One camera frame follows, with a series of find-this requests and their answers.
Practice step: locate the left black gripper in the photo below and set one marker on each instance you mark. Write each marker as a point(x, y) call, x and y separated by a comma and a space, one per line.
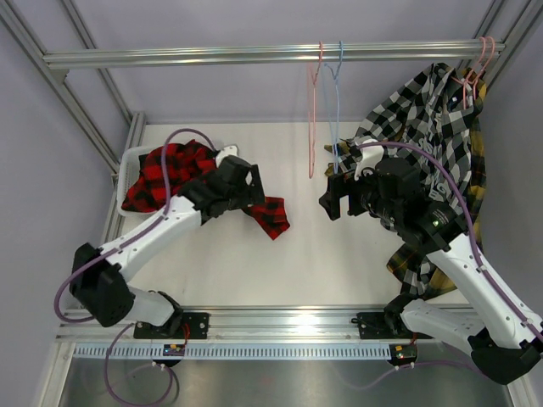
point(251, 195)

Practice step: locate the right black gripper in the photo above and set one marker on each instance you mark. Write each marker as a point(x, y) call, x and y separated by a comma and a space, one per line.
point(341, 186)

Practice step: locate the pink wire hanger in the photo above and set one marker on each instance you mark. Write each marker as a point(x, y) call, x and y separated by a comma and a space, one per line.
point(471, 78)
point(491, 45)
point(312, 73)

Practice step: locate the red black plaid shirt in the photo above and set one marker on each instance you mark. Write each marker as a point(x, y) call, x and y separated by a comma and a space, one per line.
point(184, 163)

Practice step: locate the light blue wire hanger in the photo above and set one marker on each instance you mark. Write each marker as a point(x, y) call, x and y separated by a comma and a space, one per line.
point(333, 111)

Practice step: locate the white plastic basket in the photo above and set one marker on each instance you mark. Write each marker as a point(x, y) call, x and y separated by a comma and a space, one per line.
point(128, 175)

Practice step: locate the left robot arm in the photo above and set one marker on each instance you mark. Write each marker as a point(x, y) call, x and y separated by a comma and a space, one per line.
point(102, 275)

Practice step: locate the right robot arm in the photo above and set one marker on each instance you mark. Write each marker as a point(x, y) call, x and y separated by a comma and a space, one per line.
point(505, 341)

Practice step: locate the yellow plaid shirt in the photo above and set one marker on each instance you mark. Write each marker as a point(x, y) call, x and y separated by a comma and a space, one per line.
point(427, 113)

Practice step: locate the grey white plaid shirt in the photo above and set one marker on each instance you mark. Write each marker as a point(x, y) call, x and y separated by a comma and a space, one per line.
point(417, 274)

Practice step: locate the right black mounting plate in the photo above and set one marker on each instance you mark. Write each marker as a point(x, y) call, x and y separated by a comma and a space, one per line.
point(381, 325)

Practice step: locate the black mounting plate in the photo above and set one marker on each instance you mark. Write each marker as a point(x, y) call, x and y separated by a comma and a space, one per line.
point(194, 324)
point(381, 325)

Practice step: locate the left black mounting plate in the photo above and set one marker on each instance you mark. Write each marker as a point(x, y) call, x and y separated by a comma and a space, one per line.
point(194, 324)

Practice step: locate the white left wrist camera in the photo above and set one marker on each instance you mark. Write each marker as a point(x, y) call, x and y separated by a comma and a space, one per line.
point(227, 151)

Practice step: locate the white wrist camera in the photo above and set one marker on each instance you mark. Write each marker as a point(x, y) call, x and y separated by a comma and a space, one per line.
point(366, 153)
point(227, 151)

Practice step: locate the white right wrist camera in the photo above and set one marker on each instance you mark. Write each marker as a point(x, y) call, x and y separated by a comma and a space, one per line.
point(366, 153)

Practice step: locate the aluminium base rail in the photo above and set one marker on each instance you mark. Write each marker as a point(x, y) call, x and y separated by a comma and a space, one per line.
point(294, 324)

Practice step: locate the aluminium hanging rail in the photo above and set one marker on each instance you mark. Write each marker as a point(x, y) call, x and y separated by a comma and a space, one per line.
point(278, 54)

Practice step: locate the right aluminium frame post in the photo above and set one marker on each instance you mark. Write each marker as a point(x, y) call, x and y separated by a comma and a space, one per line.
point(513, 23)

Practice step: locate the aluminium frame post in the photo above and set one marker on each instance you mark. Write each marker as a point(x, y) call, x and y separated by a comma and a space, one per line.
point(513, 23)
point(20, 30)

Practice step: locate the white slotted cable duct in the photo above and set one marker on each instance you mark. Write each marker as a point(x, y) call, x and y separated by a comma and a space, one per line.
point(234, 351)

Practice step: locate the left aluminium frame post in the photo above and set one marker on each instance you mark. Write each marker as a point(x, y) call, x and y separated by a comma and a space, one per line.
point(20, 30)

